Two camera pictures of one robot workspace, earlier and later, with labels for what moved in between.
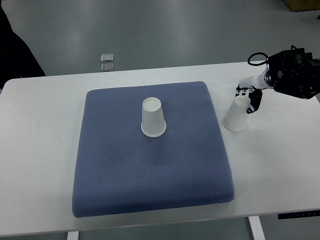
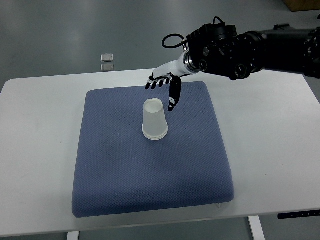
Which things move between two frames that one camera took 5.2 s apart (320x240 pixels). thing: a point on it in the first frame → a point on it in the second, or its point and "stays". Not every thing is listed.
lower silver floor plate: (107, 67) stays
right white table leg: (256, 227) stays
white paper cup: (236, 118) → (154, 124)
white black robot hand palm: (255, 95) → (176, 67)
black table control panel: (298, 214) stays
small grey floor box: (107, 57) stays
